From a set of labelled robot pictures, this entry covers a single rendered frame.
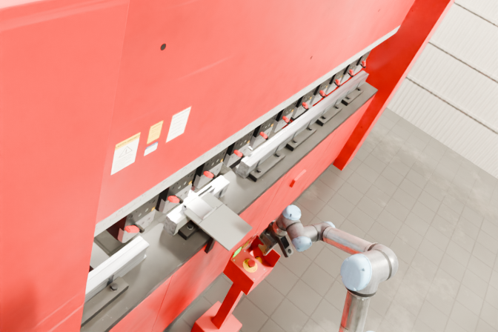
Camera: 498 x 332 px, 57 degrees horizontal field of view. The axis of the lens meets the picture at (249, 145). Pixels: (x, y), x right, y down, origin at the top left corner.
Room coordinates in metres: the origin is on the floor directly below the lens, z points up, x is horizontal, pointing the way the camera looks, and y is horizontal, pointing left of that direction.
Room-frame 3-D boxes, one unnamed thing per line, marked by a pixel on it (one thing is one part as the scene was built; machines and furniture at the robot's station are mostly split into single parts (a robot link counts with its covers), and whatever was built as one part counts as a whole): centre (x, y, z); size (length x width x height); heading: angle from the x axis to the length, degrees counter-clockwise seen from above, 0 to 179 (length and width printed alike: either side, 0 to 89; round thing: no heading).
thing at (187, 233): (1.40, 0.06, 0.89); 0.30 x 0.05 x 0.03; 159
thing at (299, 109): (2.11, -0.15, 1.26); 0.15 x 0.09 x 0.17; 159
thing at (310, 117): (2.56, -0.32, 0.92); 1.68 x 0.06 x 0.10; 159
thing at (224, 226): (1.33, -0.01, 1.00); 0.26 x 0.18 x 0.01; 69
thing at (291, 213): (1.42, -0.29, 1.10); 0.09 x 0.08 x 0.11; 41
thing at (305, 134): (2.30, -0.28, 0.89); 0.30 x 0.05 x 0.03; 159
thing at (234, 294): (1.38, -0.24, 0.39); 0.06 x 0.06 x 0.54; 65
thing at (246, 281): (1.38, -0.24, 0.75); 0.20 x 0.16 x 0.18; 155
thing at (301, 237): (1.35, -0.37, 1.09); 0.11 x 0.11 x 0.08; 41
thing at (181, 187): (1.17, 0.21, 1.26); 0.15 x 0.09 x 0.17; 159
